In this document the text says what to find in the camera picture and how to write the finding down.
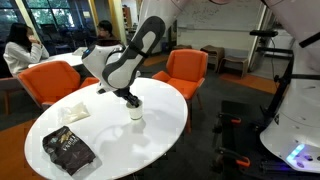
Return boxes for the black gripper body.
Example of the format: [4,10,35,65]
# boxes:
[114,87,139,107]

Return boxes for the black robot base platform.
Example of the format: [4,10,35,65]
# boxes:
[212,100,320,180]

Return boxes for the white plastic cup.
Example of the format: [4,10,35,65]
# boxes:
[126,100,143,120]

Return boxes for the round white table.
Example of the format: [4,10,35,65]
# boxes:
[24,78,188,180]

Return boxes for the person in dark jacket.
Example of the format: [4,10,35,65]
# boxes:
[97,20,121,46]

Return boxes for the pink tissue box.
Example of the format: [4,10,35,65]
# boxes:
[58,102,90,125]

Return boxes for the orange chair left of table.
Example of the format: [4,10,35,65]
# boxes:
[152,49,208,133]

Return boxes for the orange chair of table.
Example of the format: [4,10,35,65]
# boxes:
[152,49,208,133]
[17,61,99,111]

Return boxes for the orange chair right of table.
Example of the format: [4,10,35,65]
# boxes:
[17,61,99,111]

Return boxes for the black snack bag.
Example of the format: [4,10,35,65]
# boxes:
[42,126,96,176]

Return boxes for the orange black clamp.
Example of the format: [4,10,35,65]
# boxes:
[215,147,251,168]
[217,113,241,125]

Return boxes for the white whiteboard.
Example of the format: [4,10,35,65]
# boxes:
[177,0,263,31]

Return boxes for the person in white sweater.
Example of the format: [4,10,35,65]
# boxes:
[3,23,49,77]

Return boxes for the wooden stool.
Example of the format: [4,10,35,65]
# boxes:
[217,56,249,77]

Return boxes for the black camera on mount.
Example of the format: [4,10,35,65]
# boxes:
[249,30,278,37]

